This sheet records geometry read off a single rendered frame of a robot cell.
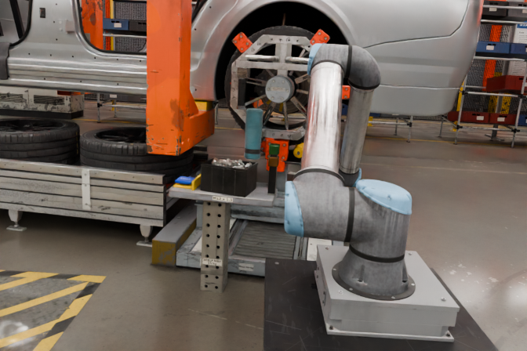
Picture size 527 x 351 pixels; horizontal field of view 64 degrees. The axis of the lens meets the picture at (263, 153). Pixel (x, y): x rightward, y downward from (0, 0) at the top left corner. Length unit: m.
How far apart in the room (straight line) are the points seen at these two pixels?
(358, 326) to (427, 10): 1.74
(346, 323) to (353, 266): 0.14
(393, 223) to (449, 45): 1.52
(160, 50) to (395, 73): 1.24
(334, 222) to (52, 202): 1.74
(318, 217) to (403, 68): 1.46
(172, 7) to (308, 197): 1.19
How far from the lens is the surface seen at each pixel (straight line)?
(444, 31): 2.49
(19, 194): 2.62
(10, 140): 2.76
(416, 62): 2.45
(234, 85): 2.30
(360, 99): 1.62
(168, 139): 2.05
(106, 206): 2.37
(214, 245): 1.83
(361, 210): 1.13
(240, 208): 2.45
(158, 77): 2.03
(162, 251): 2.12
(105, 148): 2.41
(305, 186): 1.15
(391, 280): 1.20
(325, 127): 1.29
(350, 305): 1.17
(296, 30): 2.34
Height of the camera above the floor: 0.98
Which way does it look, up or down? 12 degrees down
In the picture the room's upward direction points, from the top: 3 degrees clockwise
